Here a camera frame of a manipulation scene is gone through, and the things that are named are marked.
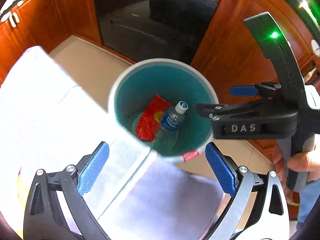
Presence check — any clear bottle blue label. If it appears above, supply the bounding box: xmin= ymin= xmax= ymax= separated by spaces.
xmin=160 ymin=101 xmax=188 ymax=131

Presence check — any teal trash bin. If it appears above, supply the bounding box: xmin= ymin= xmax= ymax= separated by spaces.
xmin=107 ymin=59 xmax=219 ymax=163

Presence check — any person's right hand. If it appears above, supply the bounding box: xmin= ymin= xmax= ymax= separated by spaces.
xmin=273 ymin=145 xmax=320 ymax=182

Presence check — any blue plaid tablecloth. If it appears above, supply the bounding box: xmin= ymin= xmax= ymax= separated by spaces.
xmin=1 ymin=46 xmax=222 ymax=239

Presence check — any red snack wrapper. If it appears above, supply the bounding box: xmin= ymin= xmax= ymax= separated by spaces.
xmin=135 ymin=95 xmax=172 ymax=141

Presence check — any black built-in oven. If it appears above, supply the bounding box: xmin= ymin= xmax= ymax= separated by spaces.
xmin=94 ymin=0 xmax=219 ymax=64

